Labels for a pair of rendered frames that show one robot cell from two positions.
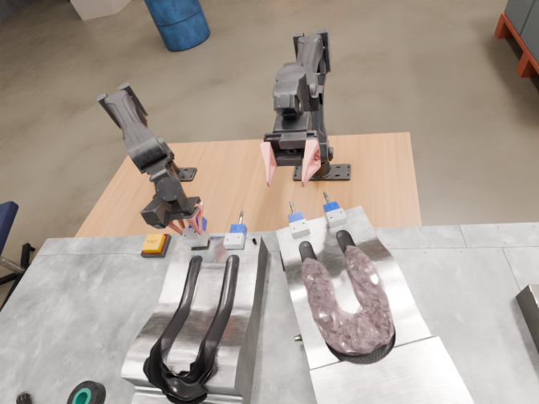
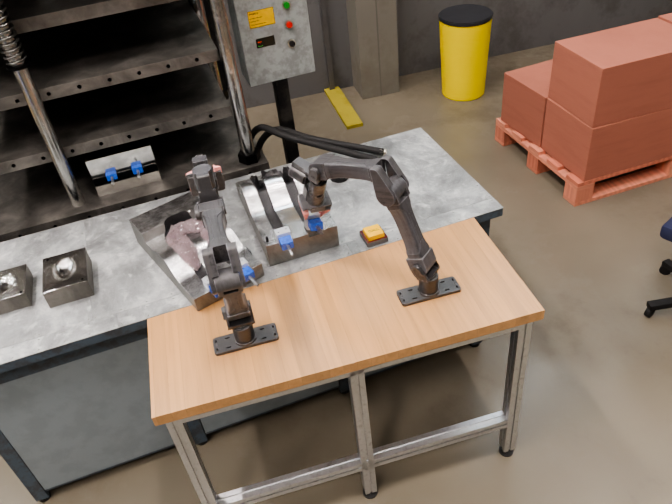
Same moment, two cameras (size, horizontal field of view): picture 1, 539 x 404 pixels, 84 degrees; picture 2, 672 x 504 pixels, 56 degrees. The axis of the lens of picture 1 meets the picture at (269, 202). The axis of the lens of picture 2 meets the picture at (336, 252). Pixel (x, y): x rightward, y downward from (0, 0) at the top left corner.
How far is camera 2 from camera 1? 223 cm
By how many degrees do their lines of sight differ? 86
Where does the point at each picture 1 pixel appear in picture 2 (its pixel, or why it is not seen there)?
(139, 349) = not seen: hidden behind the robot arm
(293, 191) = (269, 314)
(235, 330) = (253, 200)
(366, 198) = (195, 328)
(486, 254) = (104, 313)
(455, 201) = not seen: outside the picture
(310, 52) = (211, 229)
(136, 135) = (327, 159)
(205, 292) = (288, 212)
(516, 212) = not seen: outside the picture
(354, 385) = (182, 207)
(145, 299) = (350, 214)
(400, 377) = (160, 216)
